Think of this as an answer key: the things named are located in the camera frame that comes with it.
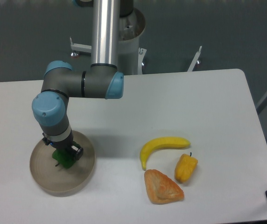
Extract yellow toy banana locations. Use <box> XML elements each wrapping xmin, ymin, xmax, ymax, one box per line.
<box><xmin>140</xmin><ymin>136</ymin><xmax>191</xmax><ymax>171</ymax></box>

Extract green toy pepper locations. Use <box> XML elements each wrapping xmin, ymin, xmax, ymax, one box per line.
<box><xmin>52</xmin><ymin>141</ymin><xmax>76</xmax><ymax>169</ymax></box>

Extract silver blue-capped robot arm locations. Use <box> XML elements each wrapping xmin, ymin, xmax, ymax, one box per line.
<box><xmin>32</xmin><ymin>0</ymin><xmax>134</xmax><ymax>161</ymax></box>

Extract beige round plate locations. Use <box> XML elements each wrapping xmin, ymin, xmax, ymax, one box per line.
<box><xmin>29</xmin><ymin>131</ymin><xmax>96</xmax><ymax>196</ymax></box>

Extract orange toy pastry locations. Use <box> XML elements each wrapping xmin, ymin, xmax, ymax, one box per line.
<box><xmin>144</xmin><ymin>169</ymin><xmax>184</xmax><ymax>204</ymax></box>

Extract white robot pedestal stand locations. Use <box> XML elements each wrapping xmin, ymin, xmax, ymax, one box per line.
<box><xmin>68</xmin><ymin>7</ymin><xmax>203</xmax><ymax>77</ymax></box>

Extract yellow toy pepper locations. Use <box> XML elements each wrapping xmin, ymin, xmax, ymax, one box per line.
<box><xmin>174</xmin><ymin>152</ymin><xmax>198</xmax><ymax>183</ymax></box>

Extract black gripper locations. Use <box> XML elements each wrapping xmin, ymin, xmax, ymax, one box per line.
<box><xmin>42</xmin><ymin>133</ymin><xmax>84</xmax><ymax>161</ymax></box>

